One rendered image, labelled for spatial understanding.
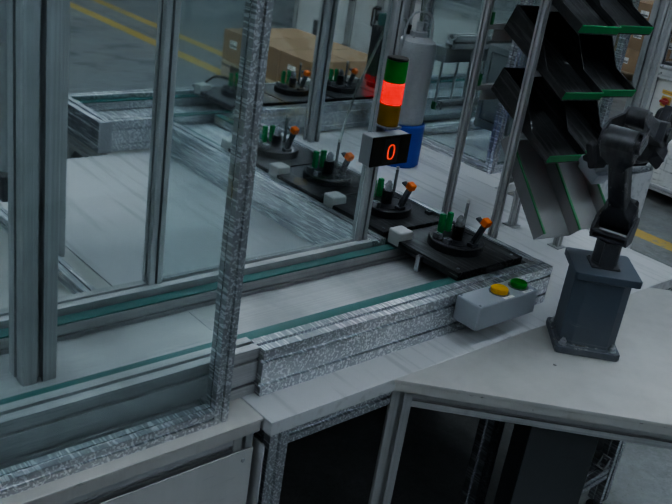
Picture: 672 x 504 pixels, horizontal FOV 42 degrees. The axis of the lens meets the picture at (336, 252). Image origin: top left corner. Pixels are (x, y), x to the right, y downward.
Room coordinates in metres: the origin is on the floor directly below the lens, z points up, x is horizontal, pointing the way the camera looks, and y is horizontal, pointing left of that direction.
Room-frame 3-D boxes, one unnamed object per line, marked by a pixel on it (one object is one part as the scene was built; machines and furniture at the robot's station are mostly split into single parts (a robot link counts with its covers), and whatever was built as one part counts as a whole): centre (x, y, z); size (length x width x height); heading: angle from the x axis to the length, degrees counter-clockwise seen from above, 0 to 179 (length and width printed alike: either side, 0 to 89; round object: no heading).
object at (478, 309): (1.82, -0.38, 0.93); 0.21 x 0.07 x 0.06; 134
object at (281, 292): (1.84, -0.06, 0.91); 0.84 x 0.28 x 0.10; 134
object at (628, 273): (1.83, -0.59, 0.96); 0.15 x 0.15 x 0.20; 89
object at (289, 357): (1.73, -0.20, 0.91); 0.89 x 0.06 x 0.11; 134
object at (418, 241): (2.03, -0.29, 0.96); 0.24 x 0.24 x 0.02; 44
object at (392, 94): (1.98, -0.07, 1.33); 0.05 x 0.05 x 0.05
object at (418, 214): (2.21, -0.11, 1.01); 0.24 x 0.24 x 0.13; 44
